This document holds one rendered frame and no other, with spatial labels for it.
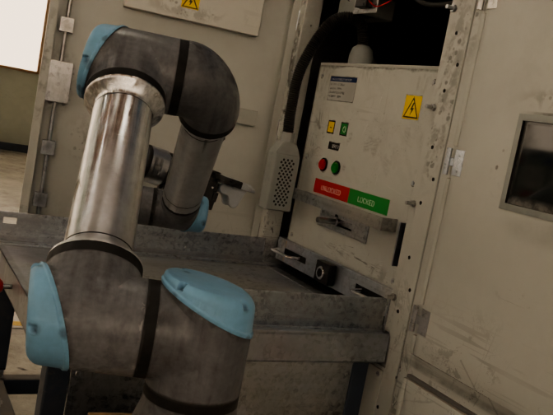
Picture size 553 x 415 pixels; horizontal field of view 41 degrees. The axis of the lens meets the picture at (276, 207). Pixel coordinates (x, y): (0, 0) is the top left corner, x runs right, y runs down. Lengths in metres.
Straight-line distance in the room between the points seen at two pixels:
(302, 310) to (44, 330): 0.69
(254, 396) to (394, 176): 0.56
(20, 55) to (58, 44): 10.76
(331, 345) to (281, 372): 0.11
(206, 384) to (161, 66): 0.47
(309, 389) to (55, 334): 0.74
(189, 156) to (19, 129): 11.41
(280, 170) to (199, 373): 1.07
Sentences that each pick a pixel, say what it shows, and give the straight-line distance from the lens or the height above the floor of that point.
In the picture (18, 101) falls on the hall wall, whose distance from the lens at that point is 12.62.
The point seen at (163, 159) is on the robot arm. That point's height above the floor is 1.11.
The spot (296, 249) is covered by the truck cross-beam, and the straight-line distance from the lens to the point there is 1.92.
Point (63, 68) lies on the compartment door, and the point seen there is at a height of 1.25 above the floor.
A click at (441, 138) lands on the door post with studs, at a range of 1.47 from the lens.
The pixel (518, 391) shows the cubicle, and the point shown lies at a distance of 1.27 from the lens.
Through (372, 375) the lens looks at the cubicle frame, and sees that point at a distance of 1.58.
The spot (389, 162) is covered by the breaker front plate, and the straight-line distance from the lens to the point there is 1.66.
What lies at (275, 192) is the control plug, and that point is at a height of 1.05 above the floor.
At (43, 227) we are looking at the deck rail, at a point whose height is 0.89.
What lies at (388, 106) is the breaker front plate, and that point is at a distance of 1.70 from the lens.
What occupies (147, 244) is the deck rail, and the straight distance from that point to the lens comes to 1.88.
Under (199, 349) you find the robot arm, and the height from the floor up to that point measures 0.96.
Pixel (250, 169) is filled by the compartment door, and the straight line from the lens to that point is 2.04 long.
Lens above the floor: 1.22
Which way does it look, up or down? 6 degrees down
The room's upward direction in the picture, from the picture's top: 11 degrees clockwise
